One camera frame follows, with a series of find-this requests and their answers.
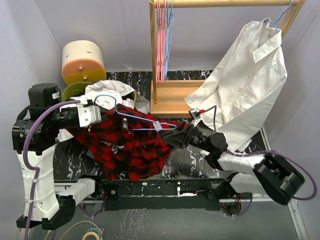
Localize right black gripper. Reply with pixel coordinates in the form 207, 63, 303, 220
160, 120, 213, 153

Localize light blue wire hanger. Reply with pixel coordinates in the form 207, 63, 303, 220
93, 94, 177, 131

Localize red black plaid shirt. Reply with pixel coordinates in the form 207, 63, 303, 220
68, 104, 187, 182

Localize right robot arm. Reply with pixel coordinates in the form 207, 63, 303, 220
161, 124, 305, 205

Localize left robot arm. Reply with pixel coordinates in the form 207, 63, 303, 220
11, 83, 104, 231

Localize white shirt on hanger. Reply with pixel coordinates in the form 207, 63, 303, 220
184, 18, 288, 151

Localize blue hanger holding shirt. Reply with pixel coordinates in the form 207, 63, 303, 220
268, 0, 293, 33

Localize green laundry basket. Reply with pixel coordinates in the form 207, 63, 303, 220
62, 80, 138, 103

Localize wooden clothes rack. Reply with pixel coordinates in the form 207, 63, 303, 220
149, 0, 305, 119

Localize cream cylindrical drum toy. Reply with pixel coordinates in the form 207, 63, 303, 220
61, 40, 107, 86

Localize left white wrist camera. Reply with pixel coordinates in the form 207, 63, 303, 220
76, 99, 102, 128

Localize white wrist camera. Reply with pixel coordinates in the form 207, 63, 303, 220
188, 108, 205, 126
76, 99, 102, 128

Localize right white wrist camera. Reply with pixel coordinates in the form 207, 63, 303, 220
188, 108, 205, 126

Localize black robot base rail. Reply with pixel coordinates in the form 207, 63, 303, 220
74, 177, 254, 212

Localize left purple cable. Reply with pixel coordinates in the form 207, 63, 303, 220
22, 99, 96, 240

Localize coiled beige cable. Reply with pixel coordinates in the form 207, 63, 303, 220
45, 220, 104, 240

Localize aluminium frame rail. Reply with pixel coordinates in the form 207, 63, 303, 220
16, 194, 310, 240

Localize pink wire hanger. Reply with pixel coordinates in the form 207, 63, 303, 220
156, 0, 166, 85

